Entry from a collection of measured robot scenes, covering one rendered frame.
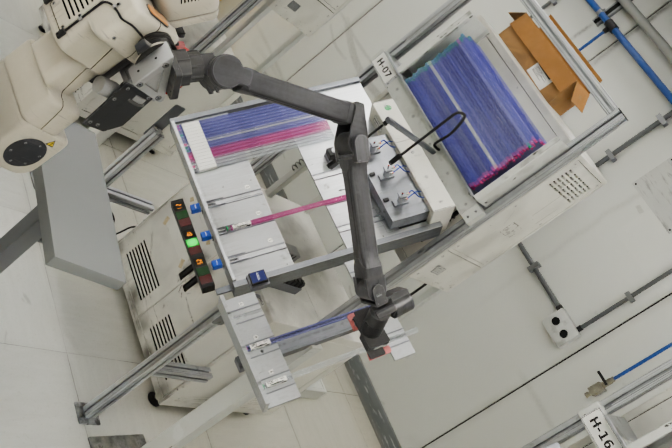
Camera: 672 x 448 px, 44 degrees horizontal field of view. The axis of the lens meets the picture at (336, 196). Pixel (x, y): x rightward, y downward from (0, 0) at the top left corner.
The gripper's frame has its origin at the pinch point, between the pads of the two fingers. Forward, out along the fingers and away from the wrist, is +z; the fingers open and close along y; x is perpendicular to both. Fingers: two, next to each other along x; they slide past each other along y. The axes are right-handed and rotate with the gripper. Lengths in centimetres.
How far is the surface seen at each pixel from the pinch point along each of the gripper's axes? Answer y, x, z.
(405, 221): 35, -36, 8
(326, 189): 59, -20, 14
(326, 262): 33.4, -7.6, 13.6
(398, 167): 54, -44, 6
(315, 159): 72, -22, 14
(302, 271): 34.0, 0.2, 15.4
